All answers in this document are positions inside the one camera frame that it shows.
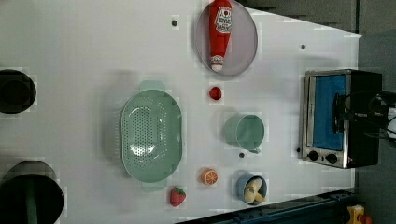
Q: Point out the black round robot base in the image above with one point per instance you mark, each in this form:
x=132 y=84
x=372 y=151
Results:
x=17 y=91

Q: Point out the blue glass oven door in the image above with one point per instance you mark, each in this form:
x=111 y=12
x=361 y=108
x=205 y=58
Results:
x=321 y=93

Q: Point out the green oval colander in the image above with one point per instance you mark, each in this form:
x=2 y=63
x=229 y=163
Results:
x=151 y=143

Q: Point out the green metal mug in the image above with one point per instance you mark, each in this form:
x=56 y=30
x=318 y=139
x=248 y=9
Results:
x=245 y=131

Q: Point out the red strawberry toy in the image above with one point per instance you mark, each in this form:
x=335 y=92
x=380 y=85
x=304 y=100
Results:
x=177 y=197

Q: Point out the silver black toaster oven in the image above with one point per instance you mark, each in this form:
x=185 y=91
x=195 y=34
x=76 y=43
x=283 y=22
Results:
x=358 y=149

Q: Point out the black round base with green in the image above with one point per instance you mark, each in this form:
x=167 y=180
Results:
x=30 y=194

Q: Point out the yellow red toy object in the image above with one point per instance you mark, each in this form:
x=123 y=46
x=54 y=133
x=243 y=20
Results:
x=358 y=216

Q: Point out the grey round plate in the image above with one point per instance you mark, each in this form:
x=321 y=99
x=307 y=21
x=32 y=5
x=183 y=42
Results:
x=242 y=46

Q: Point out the blue metal frame rail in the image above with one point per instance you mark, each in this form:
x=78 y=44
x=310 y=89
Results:
x=325 y=208

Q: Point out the red ketchup bottle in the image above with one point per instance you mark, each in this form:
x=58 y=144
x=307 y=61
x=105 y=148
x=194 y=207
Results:
x=220 y=28

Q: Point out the yellow banana toy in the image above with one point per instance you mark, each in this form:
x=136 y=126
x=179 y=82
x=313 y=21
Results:
x=252 y=188

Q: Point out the small red tomato toy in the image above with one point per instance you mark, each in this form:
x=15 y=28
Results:
x=215 y=93

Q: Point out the orange slice toy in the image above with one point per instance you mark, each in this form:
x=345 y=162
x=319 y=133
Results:
x=209 y=176

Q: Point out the blue bowl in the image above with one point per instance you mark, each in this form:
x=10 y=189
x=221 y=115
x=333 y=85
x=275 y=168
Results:
x=241 y=183

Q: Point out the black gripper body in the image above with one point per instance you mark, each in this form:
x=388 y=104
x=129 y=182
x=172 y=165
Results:
x=378 y=112

